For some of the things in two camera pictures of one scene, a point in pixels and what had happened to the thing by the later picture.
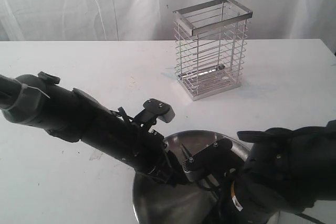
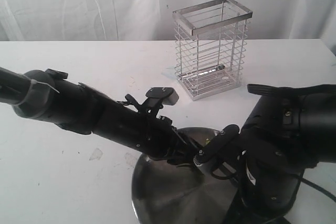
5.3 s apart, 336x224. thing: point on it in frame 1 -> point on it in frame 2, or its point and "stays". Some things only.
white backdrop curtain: [139, 6] stays
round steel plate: [187, 200] stays
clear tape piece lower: [96, 154] stays
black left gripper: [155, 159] -> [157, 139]
